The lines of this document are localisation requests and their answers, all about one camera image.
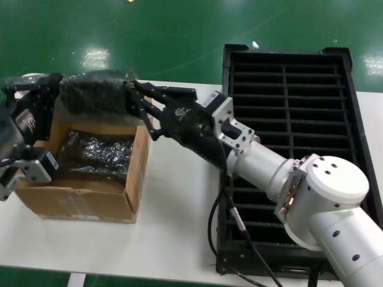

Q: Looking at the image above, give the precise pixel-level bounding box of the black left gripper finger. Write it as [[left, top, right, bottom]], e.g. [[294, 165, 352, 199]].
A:
[[1, 77, 46, 102], [34, 73, 64, 142]]

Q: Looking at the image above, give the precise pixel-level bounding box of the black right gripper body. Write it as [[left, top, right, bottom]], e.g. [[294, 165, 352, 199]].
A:
[[158, 99, 227, 170]]

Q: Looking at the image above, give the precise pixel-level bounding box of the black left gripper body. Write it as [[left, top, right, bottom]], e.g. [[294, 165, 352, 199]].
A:
[[0, 91, 49, 167]]

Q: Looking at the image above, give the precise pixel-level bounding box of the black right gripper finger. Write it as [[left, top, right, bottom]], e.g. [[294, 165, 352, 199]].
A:
[[128, 89, 166, 142], [133, 80, 199, 106]]

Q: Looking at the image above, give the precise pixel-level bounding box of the bagged graphics card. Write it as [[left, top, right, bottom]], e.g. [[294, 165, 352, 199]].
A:
[[50, 128, 135, 184]]

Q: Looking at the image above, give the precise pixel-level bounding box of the brown cardboard box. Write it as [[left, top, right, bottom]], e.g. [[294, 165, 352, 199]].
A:
[[13, 88, 155, 225]]

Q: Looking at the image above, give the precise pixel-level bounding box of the black divided plastic crate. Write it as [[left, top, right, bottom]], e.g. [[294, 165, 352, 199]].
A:
[[215, 43, 383, 274]]

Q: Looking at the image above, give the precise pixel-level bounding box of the white table leg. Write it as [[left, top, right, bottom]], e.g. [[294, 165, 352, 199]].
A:
[[66, 264, 87, 287]]

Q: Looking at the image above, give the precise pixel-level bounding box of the right wrist silver camera bracket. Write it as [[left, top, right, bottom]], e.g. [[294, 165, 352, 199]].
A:
[[201, 90, 256, 157]]

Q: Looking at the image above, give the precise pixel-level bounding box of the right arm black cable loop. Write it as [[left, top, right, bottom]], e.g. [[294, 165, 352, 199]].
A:
[[207, 190, 235, 261]]

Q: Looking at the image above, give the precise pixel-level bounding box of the right arm cable with connector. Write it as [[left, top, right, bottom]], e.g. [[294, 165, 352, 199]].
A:
[[205, 125, 281, 287]]

